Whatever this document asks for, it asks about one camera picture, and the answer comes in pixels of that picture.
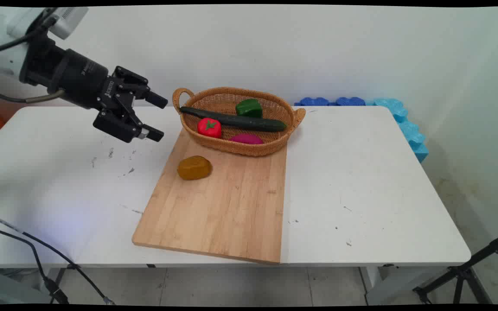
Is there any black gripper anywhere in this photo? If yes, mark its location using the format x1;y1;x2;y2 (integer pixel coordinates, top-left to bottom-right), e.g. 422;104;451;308
54;48;169;143

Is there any yellow-brown toy potato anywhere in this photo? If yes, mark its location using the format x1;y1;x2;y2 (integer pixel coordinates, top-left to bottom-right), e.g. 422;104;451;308
177;155;213;181

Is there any red toy tomato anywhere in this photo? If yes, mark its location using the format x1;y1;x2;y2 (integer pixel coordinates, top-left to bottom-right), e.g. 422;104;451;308
197;117;223;139

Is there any woven wicker basket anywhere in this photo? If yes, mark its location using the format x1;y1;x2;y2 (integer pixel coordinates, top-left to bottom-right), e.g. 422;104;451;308
172;86;306;157

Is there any dark green toy cucumber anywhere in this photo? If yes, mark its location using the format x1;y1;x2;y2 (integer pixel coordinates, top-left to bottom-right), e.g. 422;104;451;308
179;106;288;133

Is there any green toy bell pepper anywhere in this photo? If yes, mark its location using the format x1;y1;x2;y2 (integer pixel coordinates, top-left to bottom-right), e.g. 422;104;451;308
235;98;263;119

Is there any magenta toy sweet potato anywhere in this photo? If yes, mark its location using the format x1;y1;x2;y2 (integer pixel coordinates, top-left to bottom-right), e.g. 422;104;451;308
229;133;264;145

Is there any wooden cutting board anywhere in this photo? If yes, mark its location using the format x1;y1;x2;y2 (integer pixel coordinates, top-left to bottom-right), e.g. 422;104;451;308
131;125;288;265

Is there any light blue foam mat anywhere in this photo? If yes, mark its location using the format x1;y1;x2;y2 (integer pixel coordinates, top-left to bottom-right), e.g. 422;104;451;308
365;98;429;163

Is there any black tripod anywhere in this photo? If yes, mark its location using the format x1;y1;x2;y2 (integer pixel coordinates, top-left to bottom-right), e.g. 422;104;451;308
412;231;498;305

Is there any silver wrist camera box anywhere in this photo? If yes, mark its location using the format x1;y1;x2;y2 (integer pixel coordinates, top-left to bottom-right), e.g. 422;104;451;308
49;6;89;40

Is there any grey cable under arm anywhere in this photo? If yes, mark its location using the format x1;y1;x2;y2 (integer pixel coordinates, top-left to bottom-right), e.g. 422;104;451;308
0;86;66;104

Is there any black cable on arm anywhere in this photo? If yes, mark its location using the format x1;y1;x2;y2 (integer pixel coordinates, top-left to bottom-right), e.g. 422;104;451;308
0;9;57;57

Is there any black floor cable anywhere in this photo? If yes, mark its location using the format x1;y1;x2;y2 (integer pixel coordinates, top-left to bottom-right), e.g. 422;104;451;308
0;225;70;305
0;211;116;305

